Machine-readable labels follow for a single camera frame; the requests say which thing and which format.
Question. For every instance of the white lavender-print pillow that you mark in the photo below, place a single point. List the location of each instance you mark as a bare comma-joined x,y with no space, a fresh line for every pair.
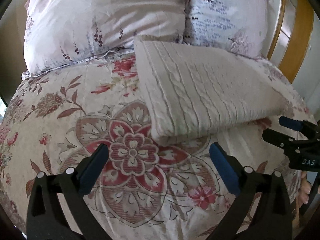
238,26

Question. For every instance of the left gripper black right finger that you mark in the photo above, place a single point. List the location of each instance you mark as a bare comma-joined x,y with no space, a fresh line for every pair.
261,209

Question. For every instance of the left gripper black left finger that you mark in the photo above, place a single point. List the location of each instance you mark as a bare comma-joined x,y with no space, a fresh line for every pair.
45,217

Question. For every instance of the wooden headboard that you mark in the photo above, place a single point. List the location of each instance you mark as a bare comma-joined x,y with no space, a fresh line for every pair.
290,24

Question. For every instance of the person's right hand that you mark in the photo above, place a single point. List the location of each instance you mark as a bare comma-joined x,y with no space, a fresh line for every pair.
304,191

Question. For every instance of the floral bed sheet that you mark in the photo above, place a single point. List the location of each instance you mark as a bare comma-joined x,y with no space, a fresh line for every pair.
146,191

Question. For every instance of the beige cable-knit sweater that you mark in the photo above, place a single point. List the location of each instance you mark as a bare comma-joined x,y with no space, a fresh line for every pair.
191,92

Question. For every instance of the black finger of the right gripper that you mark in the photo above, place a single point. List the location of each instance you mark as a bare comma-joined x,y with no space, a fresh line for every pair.
308,129
280,140

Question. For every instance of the pink floral pillow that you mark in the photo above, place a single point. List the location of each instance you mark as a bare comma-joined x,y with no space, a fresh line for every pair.
60,33

